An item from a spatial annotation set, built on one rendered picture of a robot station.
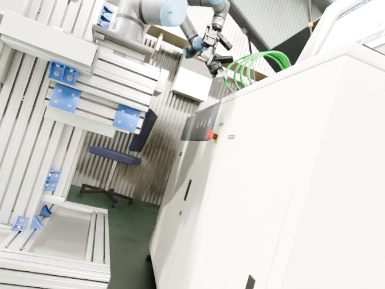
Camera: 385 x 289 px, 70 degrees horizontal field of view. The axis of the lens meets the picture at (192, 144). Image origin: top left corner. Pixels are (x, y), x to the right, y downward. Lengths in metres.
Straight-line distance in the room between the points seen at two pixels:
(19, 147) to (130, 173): 2.33
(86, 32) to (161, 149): 2.41
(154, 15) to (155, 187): 2.71
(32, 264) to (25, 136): 0.50
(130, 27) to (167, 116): 2.49
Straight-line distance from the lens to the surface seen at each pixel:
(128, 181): 3.51
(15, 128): 1.29
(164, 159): 3.54
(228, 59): 1.81
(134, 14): 1.16
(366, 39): 1.04
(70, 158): 1.32
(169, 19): 1.09
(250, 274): 0.63
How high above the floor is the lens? 0.69
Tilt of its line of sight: 3 degrees up
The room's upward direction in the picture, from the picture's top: 17 degrees clockwise
